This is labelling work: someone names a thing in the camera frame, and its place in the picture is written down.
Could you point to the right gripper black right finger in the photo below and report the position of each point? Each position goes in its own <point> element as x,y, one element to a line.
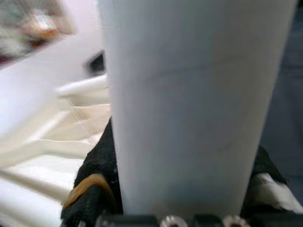
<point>267,163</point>

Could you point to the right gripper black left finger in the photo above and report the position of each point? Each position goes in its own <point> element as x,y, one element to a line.
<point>99,163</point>

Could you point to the tan rubber band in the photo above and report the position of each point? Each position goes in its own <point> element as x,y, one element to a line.
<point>79,186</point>

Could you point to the white plastic table top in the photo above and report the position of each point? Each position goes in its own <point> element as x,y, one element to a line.
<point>59,146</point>

